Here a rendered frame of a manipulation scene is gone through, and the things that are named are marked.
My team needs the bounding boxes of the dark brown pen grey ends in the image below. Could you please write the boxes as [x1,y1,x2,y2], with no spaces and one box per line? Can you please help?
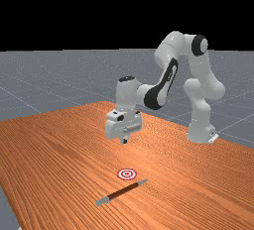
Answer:
[94,178,149,207]

